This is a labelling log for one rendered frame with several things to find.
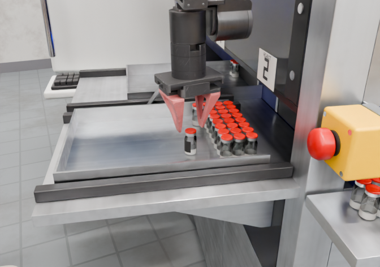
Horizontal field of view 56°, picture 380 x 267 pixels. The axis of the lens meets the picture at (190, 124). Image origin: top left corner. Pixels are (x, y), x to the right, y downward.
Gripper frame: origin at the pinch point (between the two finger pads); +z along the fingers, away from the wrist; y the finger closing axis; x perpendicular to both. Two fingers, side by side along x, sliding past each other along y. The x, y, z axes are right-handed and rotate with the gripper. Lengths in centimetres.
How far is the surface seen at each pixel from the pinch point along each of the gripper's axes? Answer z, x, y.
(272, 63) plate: -9.5, -2.1, 15.3
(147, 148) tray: 5.6, 4.8, -6.7
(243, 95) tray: 5.7, 20.1, 23.9
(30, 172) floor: 94, 161, -39
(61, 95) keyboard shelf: 15, 69, -17
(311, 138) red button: -6.4, -22.6, 6.4
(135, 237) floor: 95, 78, 5
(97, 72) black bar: 5, 55, -6
